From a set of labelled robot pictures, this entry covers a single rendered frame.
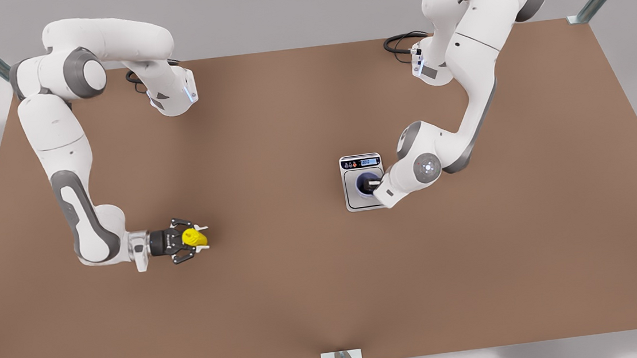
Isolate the silver digital kitchen scale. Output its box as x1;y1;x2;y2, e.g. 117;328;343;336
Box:
339;151;389;214

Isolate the black cable loop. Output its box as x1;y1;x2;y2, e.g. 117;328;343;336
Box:
124;58;184;97
382;29;433;66

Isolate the yellow sauce bottle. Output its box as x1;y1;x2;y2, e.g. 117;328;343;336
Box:
180;226;210;250

